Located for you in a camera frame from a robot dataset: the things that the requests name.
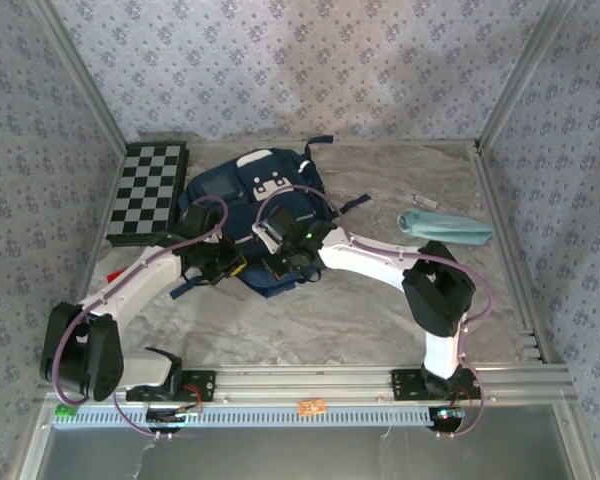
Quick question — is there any navy blue student backpack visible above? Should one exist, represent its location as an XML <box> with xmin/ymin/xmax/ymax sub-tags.
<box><xmin>169</xmin><ymin>134</ymin><xmax>373</xmax><ymax>302</ymax></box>

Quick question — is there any light blue fabric pouch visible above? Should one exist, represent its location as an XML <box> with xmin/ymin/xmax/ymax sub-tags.
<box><xmin>397</xmin><ymin>207</ymin><xmax>496</xmax><ymax>247</ymax></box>

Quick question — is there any black and white chessboard box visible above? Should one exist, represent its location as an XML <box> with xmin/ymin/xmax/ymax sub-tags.
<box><xmin>104</xmin><ymin>141</ymin><xmax>191</xmax><ymax>248</ymax></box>

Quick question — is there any grey metal front panel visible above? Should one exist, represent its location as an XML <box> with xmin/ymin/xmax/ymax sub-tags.
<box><xmin>19</xmin><ymin>404</ymin><xmax>599</xmax><ymax>480</ymax></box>

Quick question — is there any aluminium table side rail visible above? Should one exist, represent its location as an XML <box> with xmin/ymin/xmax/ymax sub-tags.
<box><xmin>54</xmin><ymin>143</ymin><xmax>130</xmax><ymax>369</ymax></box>
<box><xmin>472</xmin><ymin>142</ymin><xmax>552</xmax><ymax>365</ymax></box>

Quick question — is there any aluminium mounting rail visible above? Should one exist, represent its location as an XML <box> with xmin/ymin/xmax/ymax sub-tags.
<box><xmin>37</xmin><ymin>364</ymin><xmax>577</xmax><ymax>407</ymax></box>

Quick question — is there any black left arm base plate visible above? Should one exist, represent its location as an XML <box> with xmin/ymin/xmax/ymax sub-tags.
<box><xmin>125</xmin><ymin>369</ymin><xmax>217</xmax><ymax>404</ymax></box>

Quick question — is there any grey slotted cable duct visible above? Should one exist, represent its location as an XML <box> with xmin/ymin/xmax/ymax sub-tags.
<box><xmin>52</xmin><ymin>403</ymin><xmax>437</xmax><ymax>429</ymax></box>

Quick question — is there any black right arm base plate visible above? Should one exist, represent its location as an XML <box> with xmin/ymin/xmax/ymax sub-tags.
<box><xmin>390</xmin><ymin>368</ymin><xmax>483</xmax><ymax>402</ymax></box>

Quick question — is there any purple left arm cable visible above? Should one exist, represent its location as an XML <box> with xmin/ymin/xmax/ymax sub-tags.
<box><xmin>52</xmin><ymin>195</ymin><xmax>230</xmax><ymax>441</ymax></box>

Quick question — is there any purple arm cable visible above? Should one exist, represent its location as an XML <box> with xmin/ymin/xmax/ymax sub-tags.
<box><xmin>257</xmin><ymin>184</ymin><xmax>496</xmax><ymax>440</ymax></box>
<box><xmin>52</xmin><ymin>195</ymin><xmax>230</xmax><ymax>441</ymax></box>

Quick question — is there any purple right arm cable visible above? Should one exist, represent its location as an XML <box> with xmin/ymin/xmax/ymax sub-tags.
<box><xmin>257</xmin><ymin>184</ymin><xmax>496</xmax><ymax>440</ymax></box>

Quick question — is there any aluminium frame post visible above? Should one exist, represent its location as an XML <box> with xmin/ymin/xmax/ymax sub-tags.
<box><xmin>28</xmin><ymin>0</ymin><xmax>130</xmax><ymax>154</ymax></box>
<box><xmin>476</xmin><ymin>0</ymin><xmax>577</xmax><ymax>154</ymax></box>

